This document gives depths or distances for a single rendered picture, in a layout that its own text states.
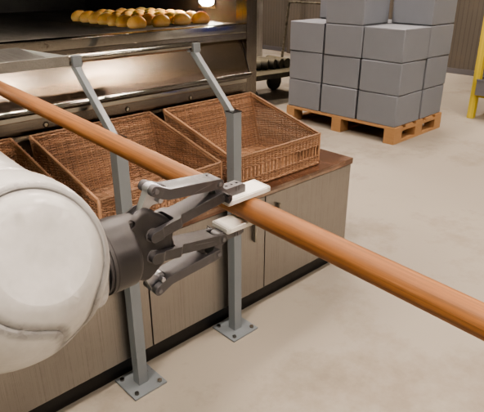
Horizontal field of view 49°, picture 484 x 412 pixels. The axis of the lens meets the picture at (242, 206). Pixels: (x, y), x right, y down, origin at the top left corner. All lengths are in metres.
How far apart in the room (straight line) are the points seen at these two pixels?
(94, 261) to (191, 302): 1.86
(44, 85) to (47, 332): 1.92
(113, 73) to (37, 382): 1.22
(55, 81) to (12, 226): 1.93
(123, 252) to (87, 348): 1.44
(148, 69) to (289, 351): 1.33
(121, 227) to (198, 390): 1.58
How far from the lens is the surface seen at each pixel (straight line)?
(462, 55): 8.94
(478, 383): 2.27
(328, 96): 5.28
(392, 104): 4.90
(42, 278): 0.28
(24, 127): 2.17
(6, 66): 1.54
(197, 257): 0.62
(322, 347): 2.27
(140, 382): 2.09
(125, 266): 0.52
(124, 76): 2.33
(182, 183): 0.57
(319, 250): 0.56
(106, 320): 1.93
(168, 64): 2.46
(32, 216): 0.28
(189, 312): 2.16
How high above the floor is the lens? 1.40
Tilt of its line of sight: 24 degrees down
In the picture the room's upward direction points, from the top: straight up
